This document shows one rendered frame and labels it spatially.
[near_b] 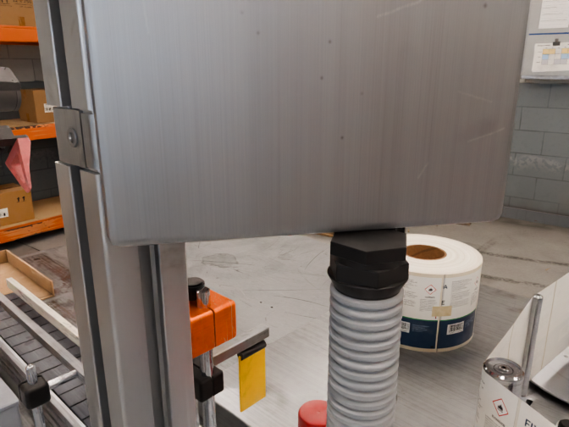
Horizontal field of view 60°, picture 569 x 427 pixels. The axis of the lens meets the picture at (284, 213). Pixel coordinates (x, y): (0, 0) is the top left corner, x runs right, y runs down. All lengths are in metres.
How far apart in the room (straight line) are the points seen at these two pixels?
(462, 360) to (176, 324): 0.69
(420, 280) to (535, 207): 4.10
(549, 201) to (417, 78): 4.69
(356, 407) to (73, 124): 0.18
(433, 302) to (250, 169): 0.70
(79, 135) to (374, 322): 0.15
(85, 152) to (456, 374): 0.73
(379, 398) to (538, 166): 4.64
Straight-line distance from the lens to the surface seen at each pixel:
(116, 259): 0.24
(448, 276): 0.86
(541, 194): 4.88
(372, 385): 0.22
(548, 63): 4.64
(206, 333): 0.34
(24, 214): 4.32
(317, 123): 0.19
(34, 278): 1.38
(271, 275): 1.28
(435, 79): 0.21
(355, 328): 0.21
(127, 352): 0.27
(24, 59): 5.12
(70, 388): 0.86
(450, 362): 0.90
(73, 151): 0.25
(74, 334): 0.93
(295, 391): 0.79
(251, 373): 0.45
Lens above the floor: 1.35
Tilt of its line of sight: 17 degrees down
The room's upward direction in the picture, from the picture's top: straight up
